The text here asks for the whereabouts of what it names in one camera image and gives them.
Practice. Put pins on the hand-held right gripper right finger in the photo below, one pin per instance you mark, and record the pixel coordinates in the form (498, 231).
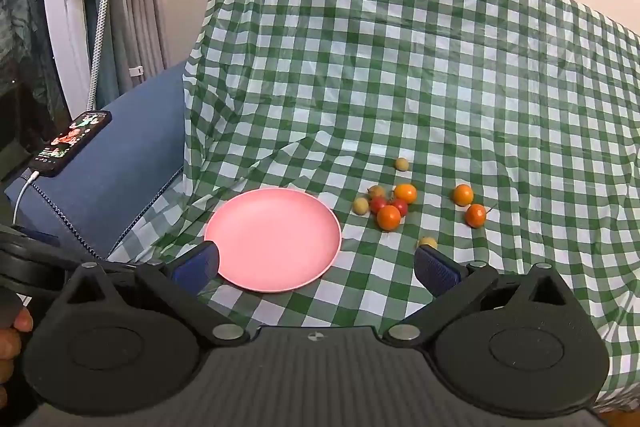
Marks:
(439, 271)

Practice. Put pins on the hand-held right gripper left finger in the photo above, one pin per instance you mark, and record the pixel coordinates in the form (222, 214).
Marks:
(196, 264)

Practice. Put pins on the orange mandarin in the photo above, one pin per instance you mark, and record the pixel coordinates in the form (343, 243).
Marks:
(475, 215)
(388, 217)
(405, 193)
(463, 195)

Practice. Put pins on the red cherry tomato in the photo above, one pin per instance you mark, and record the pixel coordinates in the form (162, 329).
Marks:
(378, 204)
(400, 206)

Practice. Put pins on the pink plate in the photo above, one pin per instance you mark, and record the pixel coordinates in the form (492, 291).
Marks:
(270, 237)

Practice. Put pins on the yellow-brown longan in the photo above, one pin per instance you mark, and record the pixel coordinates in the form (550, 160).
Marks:
(428, 242)
(401, 164)
(361, 206)
(376, 192)

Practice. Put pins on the person's left hand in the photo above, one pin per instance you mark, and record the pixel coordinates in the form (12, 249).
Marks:
(10, 347)

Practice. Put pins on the black smartphone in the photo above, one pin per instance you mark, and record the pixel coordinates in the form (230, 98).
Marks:
(70, 143)

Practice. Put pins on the blue cushion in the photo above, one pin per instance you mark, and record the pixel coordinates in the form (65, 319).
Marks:
(115, 167)

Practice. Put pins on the green checked tablecloth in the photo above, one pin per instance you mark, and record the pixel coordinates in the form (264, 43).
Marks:
(400, 57)

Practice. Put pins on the dark patterned curtain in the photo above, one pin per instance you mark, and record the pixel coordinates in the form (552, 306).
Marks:
(22, 7)

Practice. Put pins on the grey curtain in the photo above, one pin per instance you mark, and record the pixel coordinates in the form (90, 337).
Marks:
(140, 7)

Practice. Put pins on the white round frame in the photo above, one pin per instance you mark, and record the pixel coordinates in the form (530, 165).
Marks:
(62, 7)

